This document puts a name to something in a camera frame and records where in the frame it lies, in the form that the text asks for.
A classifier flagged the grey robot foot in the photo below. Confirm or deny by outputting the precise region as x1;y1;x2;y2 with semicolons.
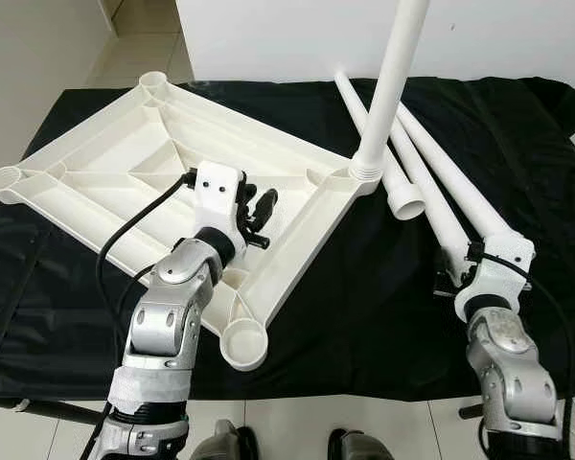
328;428;394;460
190;420;260;460

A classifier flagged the white plastic table top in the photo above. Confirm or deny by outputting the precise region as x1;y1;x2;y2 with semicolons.
0;71;382;373

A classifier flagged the white tapered table leg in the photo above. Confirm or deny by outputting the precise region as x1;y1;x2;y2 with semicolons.
348;0;432;183
397;102;526;254
391;107;480;262
334;69;428;222

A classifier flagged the grey right robot foot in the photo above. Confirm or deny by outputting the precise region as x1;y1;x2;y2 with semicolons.
328;428;394;460

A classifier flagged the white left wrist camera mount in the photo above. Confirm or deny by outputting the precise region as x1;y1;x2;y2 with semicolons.
194;161;248;236

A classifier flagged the black table frame leg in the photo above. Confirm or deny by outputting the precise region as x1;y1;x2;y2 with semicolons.
0;398;106;427

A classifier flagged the black table cloth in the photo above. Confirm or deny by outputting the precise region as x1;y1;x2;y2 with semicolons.
0;75;575;403

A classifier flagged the grey left robot foot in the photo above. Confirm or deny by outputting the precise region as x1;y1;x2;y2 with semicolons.
190;420;260;460

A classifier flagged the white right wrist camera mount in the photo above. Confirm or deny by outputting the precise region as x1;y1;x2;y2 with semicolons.
453;238;538;324

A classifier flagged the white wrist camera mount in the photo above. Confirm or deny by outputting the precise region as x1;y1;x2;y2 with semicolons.
453;238;538;324
194;161;248;236

